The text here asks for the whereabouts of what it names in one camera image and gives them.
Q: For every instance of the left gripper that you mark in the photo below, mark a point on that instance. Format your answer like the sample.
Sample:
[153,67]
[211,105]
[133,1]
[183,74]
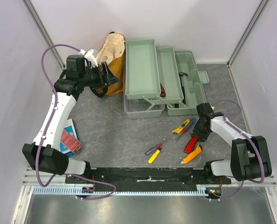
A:
[104,80]

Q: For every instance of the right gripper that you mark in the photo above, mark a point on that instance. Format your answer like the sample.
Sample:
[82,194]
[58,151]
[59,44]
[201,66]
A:
[200,130]

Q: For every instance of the blue handled small screwdriver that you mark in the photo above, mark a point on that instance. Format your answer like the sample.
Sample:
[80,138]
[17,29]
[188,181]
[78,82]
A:
[192,122]

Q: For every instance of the red handled pliers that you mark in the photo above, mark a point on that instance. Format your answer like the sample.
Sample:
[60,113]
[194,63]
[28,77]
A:
[191,144]

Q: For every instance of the orange utility knife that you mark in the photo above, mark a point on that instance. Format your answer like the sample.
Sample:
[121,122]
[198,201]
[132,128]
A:
[192,155]

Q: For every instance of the yellow utility knife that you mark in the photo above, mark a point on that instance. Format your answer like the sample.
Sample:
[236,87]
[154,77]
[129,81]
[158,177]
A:
[181,127]

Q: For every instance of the green toolbox with clear lid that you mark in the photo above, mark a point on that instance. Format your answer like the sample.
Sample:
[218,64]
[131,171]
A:
[146,67]

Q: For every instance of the yellow handled screwdriver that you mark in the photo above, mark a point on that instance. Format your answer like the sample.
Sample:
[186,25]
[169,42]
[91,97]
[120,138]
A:
[154,156]

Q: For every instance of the black hammer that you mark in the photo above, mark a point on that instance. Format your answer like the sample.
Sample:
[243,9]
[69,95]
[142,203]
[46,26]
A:
[181,77]

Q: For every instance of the red utility knife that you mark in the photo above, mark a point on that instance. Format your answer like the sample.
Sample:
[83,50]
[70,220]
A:
[162,91]

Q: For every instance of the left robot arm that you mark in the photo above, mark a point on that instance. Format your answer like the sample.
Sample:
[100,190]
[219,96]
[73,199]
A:
[43,154]

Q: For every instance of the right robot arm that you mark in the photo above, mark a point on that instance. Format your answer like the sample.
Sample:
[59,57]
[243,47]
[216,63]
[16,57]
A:
[212,141]

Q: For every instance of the orange tote bag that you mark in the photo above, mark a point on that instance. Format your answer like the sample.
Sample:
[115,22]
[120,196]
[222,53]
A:
[115,44]

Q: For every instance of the white paper roll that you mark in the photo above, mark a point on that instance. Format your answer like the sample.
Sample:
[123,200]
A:
[106,57]

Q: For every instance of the blue red box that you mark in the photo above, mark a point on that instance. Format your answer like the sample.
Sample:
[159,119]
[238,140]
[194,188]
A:
[70,145]

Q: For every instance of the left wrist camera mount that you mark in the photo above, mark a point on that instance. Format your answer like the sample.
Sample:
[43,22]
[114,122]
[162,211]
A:
[91,56]

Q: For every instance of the blue cable duct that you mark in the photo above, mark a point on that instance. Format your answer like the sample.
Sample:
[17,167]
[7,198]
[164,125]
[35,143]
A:
[89,191]

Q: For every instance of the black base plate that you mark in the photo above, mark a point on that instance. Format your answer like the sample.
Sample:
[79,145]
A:
[193,176]

